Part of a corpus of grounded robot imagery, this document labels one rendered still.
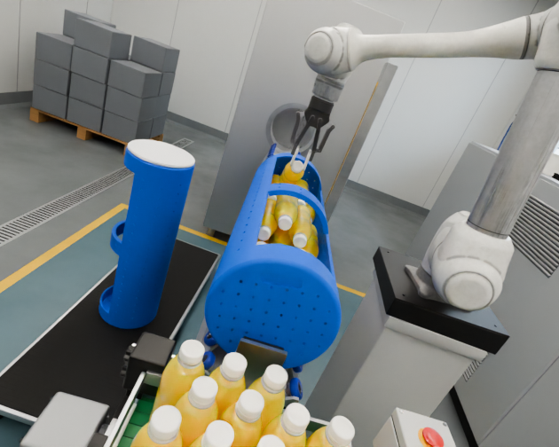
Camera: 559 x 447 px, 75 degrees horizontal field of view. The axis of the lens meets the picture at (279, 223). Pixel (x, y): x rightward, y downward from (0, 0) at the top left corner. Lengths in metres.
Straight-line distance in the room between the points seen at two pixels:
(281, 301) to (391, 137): 5.39
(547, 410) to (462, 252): 1.57
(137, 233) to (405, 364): 1.16
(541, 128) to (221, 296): 0.77
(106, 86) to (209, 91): 2.08
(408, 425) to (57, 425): 0.62
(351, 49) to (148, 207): 1.01
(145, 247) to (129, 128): 2.83
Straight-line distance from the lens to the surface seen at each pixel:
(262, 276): 0.72
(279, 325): 0.78
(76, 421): 0.86
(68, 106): 4.73
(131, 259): 1.75
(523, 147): 0.99
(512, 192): 1.00
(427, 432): 0.74
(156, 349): 0.78
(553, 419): 2.53
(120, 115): 4.45
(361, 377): 1.34
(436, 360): 1.32
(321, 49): 0.98
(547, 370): 2.28
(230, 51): 6.05
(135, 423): 0.81
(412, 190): 6.30
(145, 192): 1.58
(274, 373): 0.66
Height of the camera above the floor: 1.57
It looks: 24 degrees down
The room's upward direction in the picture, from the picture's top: 21 degrees clockwise
